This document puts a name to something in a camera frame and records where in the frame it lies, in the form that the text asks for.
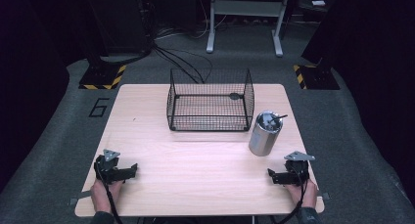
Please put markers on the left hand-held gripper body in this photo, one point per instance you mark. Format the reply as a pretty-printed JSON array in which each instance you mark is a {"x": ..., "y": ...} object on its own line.
[{"x": 107, "y": 165}]

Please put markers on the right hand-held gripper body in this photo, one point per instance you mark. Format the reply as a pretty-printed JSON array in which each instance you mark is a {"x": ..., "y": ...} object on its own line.
[{"x": 297, "y": 170}]

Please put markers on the silver metal cup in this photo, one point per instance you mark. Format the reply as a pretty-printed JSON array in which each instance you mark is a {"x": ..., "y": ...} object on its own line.
[{"x": 262, "y": 139}]

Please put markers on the person's right hand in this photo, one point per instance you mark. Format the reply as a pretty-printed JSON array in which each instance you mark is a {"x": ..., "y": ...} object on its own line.
[{"x": 303, "y": 194}]

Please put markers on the person's left hand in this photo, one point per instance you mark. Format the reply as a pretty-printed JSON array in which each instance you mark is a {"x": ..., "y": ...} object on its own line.
[{"x": 103, "y": 194}]

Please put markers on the black straw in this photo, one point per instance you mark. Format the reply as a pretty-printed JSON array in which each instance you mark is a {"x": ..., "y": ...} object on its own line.
[{"x": 280, "y": 117}]

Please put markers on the black oval basket tag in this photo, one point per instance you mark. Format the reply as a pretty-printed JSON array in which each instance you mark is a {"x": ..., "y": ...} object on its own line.
[{"x": 235, "y": 96}]

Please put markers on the hazard-striped black stand base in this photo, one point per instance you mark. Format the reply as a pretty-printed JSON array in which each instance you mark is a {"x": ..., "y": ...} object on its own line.
[
  {"x": 101, "y": 77},
  {"x": 318, "y": 77}
]

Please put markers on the small white box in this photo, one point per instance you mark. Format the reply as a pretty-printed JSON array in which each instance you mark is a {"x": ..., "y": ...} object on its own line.
[{"x": 318, "y": 3}]

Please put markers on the grey metal table bracket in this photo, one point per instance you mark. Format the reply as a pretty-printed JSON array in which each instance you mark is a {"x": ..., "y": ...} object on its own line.
[
  {"x": 325, "y": 196},
  {"x": 80, "y": 196}
]

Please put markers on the white metal stand frame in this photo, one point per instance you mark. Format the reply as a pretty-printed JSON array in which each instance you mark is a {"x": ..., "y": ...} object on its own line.
[{"x": 246, "y": 8}]

